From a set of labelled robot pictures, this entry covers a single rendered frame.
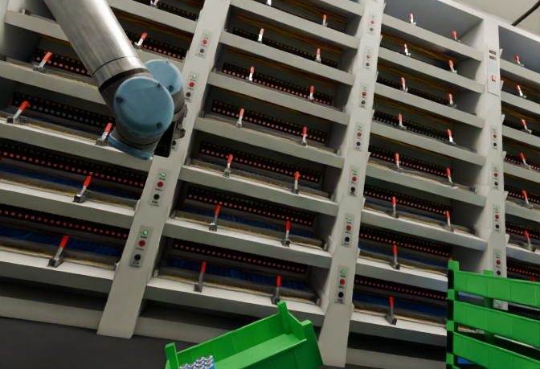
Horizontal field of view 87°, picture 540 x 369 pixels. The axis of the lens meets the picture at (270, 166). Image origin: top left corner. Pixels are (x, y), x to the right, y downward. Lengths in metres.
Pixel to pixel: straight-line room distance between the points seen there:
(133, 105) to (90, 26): 0.14
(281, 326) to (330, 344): 0.35
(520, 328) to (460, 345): 0.15
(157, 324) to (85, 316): 0.21
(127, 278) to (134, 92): 0.66
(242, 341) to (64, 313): 0.56
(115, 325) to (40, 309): 0.22
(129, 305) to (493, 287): 1.00
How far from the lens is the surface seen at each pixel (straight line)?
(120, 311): 1.05
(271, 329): 0.83
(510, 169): 1.77
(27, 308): 1.17
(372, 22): 1.58
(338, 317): 1.15
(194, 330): 1.09
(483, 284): 0.97
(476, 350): 0.99
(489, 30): 2.07
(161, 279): 1.06
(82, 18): 0.57
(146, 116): 0.50
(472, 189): 1.63
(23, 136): 1.20
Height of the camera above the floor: 0.33
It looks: 16 degrees up
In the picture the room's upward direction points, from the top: 12 degrees clockwise
